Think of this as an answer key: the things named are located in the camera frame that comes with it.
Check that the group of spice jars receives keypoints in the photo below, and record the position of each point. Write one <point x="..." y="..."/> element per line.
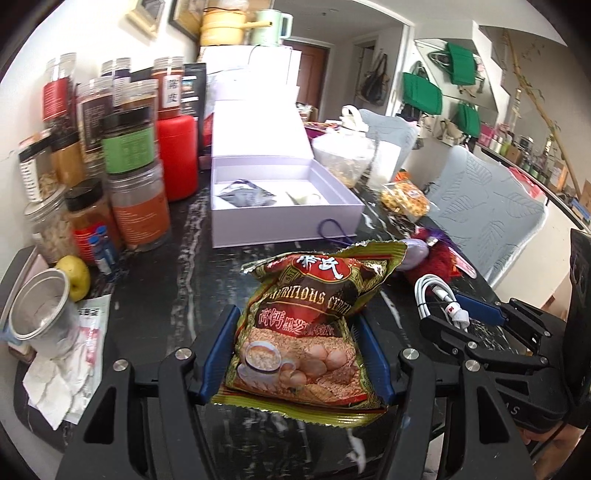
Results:
<point x="115" y="152"/>

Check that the white purple sachet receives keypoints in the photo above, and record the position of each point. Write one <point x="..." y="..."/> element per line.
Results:
<point x="244" y="194"/>

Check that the large grey covered chair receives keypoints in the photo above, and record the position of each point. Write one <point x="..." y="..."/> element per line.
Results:
<point x="489" y="207"/>

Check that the red canister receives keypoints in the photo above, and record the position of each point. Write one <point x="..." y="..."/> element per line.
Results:
<point x="178" y="157"/>

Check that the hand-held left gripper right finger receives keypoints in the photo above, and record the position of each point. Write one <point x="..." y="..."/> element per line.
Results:
<point x="375" y="364"/>

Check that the white crumpled tissue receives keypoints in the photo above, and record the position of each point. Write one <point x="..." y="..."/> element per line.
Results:
<point x="51" y="387"/>

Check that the white refrigerator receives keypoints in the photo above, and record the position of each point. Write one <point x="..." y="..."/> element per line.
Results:
<point x="268" y="69"/>

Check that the white paper bag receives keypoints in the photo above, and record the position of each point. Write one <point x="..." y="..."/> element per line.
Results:
<point x="390" y="159"/>

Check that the grey pouch with purple tassel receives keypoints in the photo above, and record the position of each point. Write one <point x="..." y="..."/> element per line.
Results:
<point x="415" y="254"/>

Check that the row of small bottles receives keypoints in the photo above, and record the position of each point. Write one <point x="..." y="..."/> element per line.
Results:
<point x="521" y="154"/>

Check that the dark red fluffy sock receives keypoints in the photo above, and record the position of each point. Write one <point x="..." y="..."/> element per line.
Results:
<point x="441" y="263"/>

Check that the small grey covered chair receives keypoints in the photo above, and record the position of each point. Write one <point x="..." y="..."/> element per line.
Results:
<point x="392" y="131"/>

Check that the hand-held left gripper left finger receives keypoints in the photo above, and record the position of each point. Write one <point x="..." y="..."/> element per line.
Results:
<point x="217" y="355"/>

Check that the white cabinet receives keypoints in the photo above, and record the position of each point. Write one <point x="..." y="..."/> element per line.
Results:
<point x="558" y="230"/>

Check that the bamboo pole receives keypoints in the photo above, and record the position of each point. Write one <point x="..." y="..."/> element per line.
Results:
<point x="542" y="110"/>

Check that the brown door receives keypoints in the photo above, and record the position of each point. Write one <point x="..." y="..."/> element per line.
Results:
<point x="309" y="69"/>

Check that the pale green kettle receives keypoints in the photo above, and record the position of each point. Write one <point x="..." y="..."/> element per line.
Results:
<point x="270" y="25"/>

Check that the cardboard box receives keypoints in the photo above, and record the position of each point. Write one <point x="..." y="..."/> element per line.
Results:
<point x="585" y="198"/>

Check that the red orange snack packet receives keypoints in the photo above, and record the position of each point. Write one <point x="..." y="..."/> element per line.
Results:
<point x="464" y="268"/>

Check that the person's right hand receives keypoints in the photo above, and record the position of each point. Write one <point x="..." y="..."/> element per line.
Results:
<point x="554" y="436"/>

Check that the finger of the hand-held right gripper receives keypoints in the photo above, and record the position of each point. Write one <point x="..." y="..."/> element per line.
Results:
<point x="443" y="331"/>
<point x="482" y="310"/>

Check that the green gold cereal packet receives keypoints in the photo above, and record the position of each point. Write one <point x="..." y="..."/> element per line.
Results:
<point x="300" y="332"/>

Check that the green tote bag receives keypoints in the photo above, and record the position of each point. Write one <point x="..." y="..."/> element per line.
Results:
<point x="468" y="121"/>
<point x="422" y="92"/>
<point x="461" y="64"/>

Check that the blue capped small tubes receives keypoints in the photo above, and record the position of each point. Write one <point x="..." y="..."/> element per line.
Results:
<point x="104" y="251"/>

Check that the waffle packet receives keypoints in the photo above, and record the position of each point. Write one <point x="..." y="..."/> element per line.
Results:
<point x="406" y="196"/>

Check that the black printed box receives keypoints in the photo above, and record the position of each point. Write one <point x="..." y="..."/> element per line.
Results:
<point x="194" y="101"/>

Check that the yellow-green apple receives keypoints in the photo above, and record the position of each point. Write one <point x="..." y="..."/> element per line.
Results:
<point x="74" y="277"/>

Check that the framed picture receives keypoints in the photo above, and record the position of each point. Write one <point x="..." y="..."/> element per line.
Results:
<point x="184" y="18"/>

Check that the white gift box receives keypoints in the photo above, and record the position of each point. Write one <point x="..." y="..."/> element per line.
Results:
<point x="258" y="138"/>

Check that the white paper packet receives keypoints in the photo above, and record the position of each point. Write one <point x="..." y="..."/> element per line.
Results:
<point x="94" y="332"/>

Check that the yellow pot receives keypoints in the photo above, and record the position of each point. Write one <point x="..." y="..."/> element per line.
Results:
<point x="224" y="27"/>

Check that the cream white refill bottle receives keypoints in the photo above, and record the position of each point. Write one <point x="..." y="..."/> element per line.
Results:
<point x="302" y="197"/>

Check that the black hanging bag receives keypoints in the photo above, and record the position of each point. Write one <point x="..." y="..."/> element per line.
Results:
<point x="374" y="85"/>

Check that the clear plastic bag of snacks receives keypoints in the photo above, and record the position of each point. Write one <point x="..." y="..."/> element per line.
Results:
<point x="341" y="157"/>

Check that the foil cup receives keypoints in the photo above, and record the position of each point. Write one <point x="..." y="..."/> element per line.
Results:
<point x="41" y="309"/>

